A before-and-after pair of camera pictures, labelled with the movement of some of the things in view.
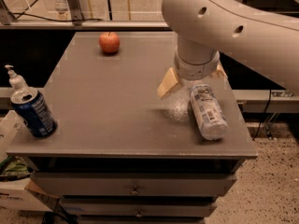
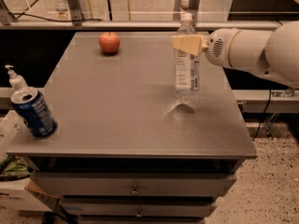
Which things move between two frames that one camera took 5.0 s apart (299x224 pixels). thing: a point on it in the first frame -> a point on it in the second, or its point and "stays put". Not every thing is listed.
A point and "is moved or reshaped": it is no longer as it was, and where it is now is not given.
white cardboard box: (30, 194) stays put
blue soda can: (35, 112) stays put
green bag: (13, 167) stays put
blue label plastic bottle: (208, 112) is moved or reshaped
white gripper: (196, 69) -> (217, 49)
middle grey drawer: (139, 208) stays put
